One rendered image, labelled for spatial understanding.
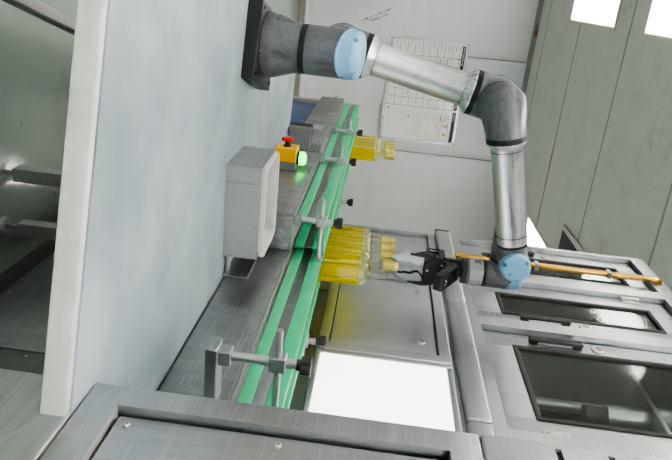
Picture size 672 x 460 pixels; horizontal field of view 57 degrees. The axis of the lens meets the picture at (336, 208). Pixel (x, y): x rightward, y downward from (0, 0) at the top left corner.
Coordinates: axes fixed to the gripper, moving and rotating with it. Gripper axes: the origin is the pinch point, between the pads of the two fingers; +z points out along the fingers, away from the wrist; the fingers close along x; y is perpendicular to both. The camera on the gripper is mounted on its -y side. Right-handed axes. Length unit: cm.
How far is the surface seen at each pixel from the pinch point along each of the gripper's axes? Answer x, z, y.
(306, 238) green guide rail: 5.7, 25.2, -1.7
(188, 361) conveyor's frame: 6, 38, -65
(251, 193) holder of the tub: 27, 35, -31
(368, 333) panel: -12.9, 5.4, -16.2
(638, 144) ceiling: -7, -157, 243
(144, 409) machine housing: 22, 33, -99
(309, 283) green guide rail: 4.0, 21.3, -24.8
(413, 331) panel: -13.0, -6.6, -12.2
